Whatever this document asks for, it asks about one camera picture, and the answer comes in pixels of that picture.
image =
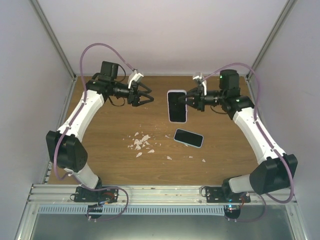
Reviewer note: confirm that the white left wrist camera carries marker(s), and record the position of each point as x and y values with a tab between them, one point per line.
135	77

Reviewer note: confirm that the grey slotted cable duct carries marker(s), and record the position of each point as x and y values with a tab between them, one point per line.
196	210

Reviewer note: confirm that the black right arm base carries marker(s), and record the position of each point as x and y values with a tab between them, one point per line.
215	194

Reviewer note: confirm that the grey left corner post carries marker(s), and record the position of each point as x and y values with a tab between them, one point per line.
52	36

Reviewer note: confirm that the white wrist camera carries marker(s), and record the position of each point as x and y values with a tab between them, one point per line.
135	77
198	77

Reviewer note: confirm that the phone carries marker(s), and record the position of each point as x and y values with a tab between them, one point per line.
188	138
177	109

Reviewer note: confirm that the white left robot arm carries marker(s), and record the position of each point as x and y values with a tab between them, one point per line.
65	147

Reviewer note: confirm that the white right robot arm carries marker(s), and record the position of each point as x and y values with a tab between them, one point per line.
276	168

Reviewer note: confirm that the aluminium mounting rail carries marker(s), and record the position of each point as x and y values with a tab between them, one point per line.
138	194

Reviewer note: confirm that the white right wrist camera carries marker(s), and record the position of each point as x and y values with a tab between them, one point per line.
198	77

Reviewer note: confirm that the phone in blue case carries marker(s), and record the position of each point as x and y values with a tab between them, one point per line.
188	138

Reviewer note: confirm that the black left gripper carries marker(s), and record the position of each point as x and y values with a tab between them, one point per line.
135	100

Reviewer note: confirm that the grey aluminium corner post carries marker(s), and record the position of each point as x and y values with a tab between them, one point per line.
286	10

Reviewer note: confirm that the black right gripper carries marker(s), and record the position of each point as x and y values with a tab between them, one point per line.
198	101

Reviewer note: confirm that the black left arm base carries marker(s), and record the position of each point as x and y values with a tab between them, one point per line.
83	195

